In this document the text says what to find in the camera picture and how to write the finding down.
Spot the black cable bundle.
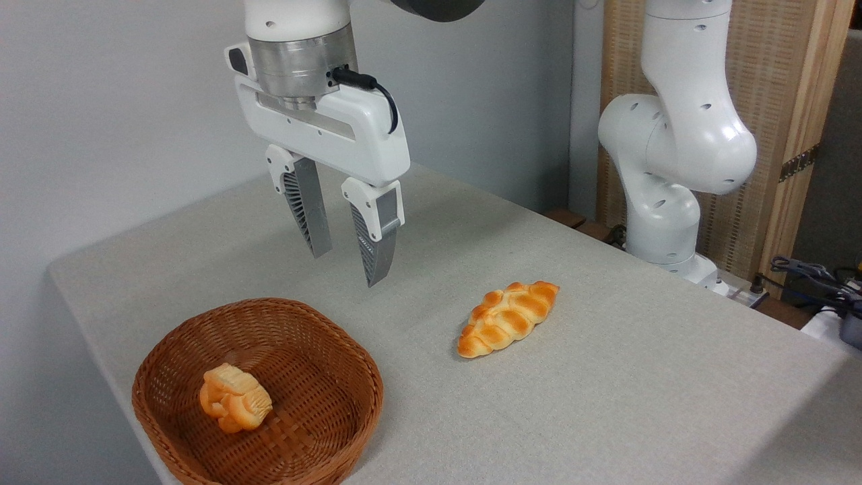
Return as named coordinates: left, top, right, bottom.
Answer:
left=751, top=255, right=862, bottom=317

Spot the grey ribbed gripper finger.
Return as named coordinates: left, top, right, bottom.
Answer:
left=341, top=176, right=405, bottom=288
left=265, top=144, right=333, bottom=259

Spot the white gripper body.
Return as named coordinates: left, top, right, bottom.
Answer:
left=226, top=42, right=411, bottom=188

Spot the wooden bamboo folding screen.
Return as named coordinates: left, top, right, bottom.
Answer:
left=596, top=0, right=856, bottom=300

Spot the brown wooden board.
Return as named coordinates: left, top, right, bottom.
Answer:
left=544, top=207, right=628, bottom=249

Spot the brass screen hinge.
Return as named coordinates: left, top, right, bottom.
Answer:
left=779, top=143, right=820, bottom=183

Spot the long braided bread loaf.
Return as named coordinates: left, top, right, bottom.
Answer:
left=457, top=280, right=560, bottom=360

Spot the brown wicker basket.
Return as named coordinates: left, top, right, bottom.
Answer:
left=131, top=298, right=385, bottom=485

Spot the small round bread roll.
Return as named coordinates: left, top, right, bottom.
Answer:
left=199, top=362, right=273, bottom=434

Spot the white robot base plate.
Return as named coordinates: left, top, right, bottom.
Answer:
left=700, top=268, right=770, bottom=309

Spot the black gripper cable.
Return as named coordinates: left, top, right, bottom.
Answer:
left=331, top=66, right=399, bottom=135

